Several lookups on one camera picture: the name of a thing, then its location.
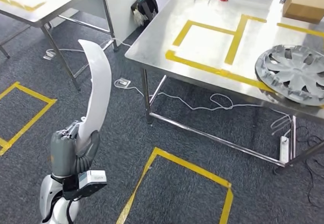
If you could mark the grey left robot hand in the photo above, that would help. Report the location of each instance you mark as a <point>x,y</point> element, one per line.
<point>63,155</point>

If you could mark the white curved plastic part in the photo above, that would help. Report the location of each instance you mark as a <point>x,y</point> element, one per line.
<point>99,91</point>

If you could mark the steel workbench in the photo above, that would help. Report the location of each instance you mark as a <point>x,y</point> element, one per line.
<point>157,48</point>

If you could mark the white power strip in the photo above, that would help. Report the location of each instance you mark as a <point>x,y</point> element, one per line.
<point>48,55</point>
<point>284,150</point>

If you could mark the grey floor outlet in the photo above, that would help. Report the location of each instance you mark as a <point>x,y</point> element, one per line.
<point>124,82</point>

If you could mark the white partition panel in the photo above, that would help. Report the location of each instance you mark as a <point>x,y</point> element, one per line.
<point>121,7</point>

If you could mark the black bag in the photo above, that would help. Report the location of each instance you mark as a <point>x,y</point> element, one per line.
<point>148,6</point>

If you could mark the grey wheel hubcap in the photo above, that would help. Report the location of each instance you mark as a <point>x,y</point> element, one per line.
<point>291,71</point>

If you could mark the brown cardboard box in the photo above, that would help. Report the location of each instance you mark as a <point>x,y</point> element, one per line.
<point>304,4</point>

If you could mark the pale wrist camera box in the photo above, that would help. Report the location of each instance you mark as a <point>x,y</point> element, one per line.
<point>92,178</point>

